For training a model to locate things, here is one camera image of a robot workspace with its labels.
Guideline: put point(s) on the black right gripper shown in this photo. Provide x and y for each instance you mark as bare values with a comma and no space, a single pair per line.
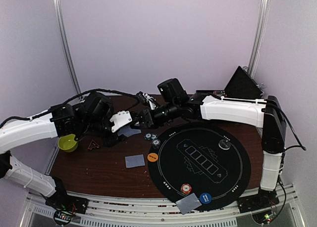
145,118

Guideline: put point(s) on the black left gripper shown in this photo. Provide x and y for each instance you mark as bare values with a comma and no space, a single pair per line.
109,142

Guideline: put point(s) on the grey playing card deck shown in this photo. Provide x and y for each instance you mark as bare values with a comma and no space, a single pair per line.
127,131

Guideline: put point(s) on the purple poker chip stack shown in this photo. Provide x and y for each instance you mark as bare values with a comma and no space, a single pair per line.
156,143

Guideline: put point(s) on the orange big blind button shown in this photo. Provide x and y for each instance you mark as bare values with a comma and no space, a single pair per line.
152,157

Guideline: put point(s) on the orange poker chip stack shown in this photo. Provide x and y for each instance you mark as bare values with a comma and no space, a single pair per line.
186,188

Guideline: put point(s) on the dealt card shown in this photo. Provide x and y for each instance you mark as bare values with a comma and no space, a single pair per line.
188,204

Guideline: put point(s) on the blue small blind button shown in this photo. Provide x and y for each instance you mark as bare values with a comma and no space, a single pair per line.
205,198

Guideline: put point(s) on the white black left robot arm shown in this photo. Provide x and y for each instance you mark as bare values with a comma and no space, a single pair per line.
88,113

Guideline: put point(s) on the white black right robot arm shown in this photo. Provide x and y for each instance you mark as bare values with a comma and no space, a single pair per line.
260,113

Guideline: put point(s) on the black red triangle marker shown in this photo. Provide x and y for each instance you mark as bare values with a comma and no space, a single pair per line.
93,145

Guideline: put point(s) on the lime green bowl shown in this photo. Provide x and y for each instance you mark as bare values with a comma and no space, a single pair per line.
67,143

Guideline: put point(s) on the round black poker mat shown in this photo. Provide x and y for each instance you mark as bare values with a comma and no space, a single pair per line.
189,153

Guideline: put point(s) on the grey dealer button on mat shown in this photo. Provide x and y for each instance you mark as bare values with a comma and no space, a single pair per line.
224,144

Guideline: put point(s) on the black poker chip case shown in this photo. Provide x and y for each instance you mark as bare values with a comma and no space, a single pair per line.
241,85

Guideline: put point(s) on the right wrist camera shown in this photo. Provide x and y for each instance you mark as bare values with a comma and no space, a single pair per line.
147,100

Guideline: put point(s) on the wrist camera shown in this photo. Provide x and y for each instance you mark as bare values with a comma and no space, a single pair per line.
121,119
147,100

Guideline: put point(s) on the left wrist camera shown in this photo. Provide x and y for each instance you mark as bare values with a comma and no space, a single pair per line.
121,119

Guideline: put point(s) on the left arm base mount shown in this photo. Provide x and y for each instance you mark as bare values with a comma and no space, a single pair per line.
68,203

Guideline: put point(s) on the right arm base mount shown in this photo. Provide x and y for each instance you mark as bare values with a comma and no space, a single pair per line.
263,199

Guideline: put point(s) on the right aluminium corner post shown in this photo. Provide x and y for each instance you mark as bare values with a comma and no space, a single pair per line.
259,35

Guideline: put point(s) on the aluminium corner post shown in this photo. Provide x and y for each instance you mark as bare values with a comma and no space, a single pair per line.
259,35
65,45

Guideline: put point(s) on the left aluminium corner post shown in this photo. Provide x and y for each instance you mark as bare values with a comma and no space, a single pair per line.
65,45

